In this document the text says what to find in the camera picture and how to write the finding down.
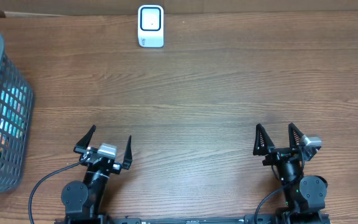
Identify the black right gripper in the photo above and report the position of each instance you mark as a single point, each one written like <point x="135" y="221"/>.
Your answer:
<point x="276" y="154"/>

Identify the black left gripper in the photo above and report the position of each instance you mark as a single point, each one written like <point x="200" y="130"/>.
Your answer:
<point x="81" y="147"/>

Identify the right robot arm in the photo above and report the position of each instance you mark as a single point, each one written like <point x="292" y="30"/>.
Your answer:
<point x="304" y="194"/>

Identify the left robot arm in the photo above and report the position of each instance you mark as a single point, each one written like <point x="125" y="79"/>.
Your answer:
<point x="82" y="199"/>

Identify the white barcode scanner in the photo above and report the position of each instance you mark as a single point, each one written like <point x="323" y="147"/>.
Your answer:
<point x="150" y="26"/>

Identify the grey plastic shopping basket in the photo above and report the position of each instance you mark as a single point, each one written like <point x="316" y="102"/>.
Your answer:
<point x="16" y="108"/>

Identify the cardboard back board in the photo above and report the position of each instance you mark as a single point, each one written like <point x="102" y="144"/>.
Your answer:
<point x="113" y="7"/>

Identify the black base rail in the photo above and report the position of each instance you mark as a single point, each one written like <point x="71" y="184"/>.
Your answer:
<point x="247" y="219"/>

